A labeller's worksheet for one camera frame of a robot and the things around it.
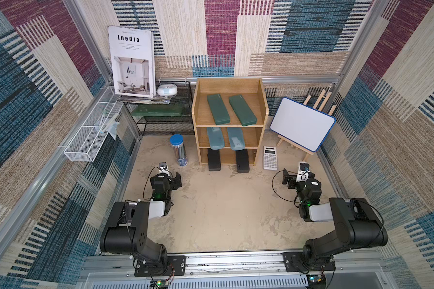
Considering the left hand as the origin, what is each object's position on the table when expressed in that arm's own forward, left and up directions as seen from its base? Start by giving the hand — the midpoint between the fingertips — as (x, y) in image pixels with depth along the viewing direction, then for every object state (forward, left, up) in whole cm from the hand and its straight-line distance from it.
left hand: (167, 173), depth 94 cm
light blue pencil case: (+14, -25, +11) cm, 31 cm away
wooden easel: (+17, -71, +1) cm, 73 cm away
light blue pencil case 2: (+12, -36, +12) cm, 40 cm away
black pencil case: (+9, -24, -2) cm, 26 cm away
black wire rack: (+38, +3, -1) cm, 38 cm away
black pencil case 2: (+9, -40, -2) cm, 41 cm away
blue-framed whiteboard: (+17, -69, +16) cm, 73 cm away
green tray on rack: (+29, +6, +18) cm, 34 cm away
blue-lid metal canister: (+10, -6, +14) cm, 18 cm away
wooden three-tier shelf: (+31, -45, +27) cm, 61 cm away
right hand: (0, -65, +4) cm, 65 cm away
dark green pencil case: (+19, -27, +26) cm, 42 cm away
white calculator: (+12, -56, -4) cm, 58 cm away
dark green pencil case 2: (+17, -39, +25) cm, 49 cm away
